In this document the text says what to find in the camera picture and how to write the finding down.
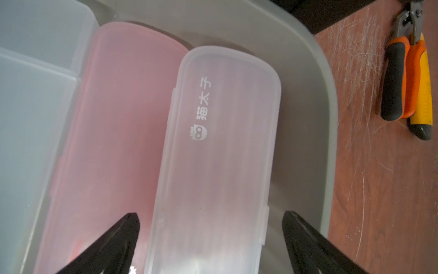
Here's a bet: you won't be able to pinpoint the orange handled pliers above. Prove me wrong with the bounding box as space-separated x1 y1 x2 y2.
381 1 426 121

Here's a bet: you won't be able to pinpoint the clear rectangular pencil case barcode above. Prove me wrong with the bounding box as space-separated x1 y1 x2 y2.
1 1 99 274

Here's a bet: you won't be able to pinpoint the grey plastic storage tray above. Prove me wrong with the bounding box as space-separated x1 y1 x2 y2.
86 1 338 274

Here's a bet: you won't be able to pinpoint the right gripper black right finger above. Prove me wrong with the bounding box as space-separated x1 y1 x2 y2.
282 211 367 274

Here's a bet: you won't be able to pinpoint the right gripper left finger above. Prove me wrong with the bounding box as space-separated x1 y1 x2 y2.
59 213 140 274

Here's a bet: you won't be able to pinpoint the pink pencil case with label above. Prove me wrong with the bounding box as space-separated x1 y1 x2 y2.
33 22 188 274

